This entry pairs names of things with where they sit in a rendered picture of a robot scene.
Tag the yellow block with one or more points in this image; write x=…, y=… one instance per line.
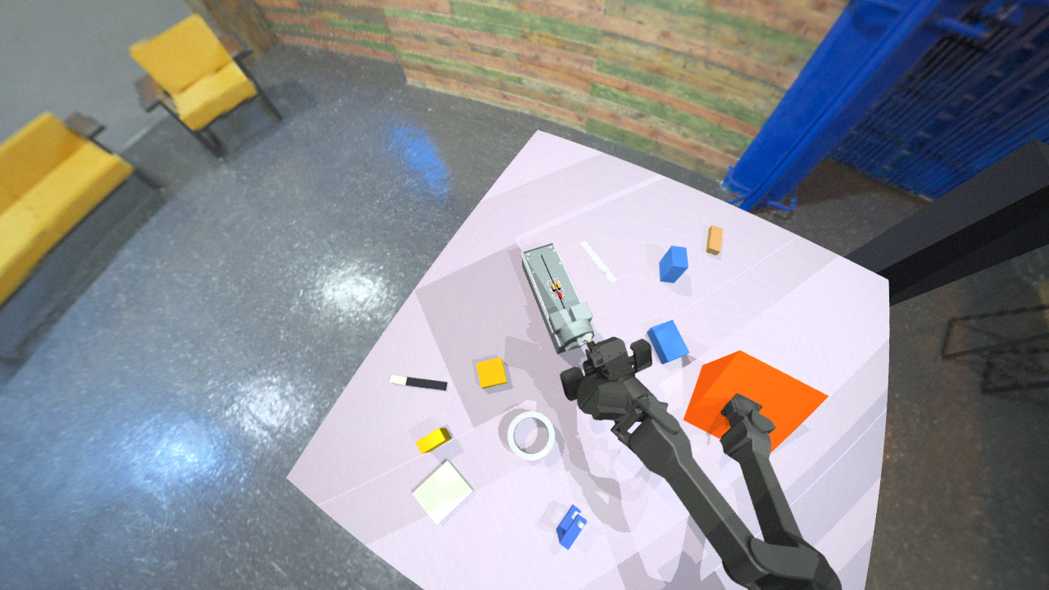
x=433, y=440
x=491, y=373

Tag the blue block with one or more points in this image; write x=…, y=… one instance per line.
x=667, y=342
x=673, y=264

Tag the blue c-clamp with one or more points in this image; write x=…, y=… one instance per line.
x=570, y=527

